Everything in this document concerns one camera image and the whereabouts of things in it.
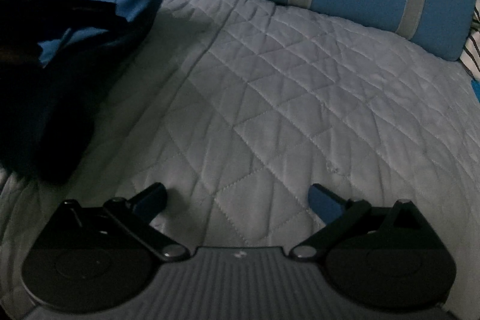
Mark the blue fleece jacket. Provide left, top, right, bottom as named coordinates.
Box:
left=1, top=0, right=163, bottom=183

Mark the blue grey trimmed garment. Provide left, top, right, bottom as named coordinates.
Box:
left=471, top=79, right=480, bottom=101

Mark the grey white patterned cloth pile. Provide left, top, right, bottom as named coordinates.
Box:
left=459, top=0, right=480, bottom=81

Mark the grey quilted bedspread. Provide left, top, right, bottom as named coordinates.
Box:
left=1, top=0, right=479, bottom=319

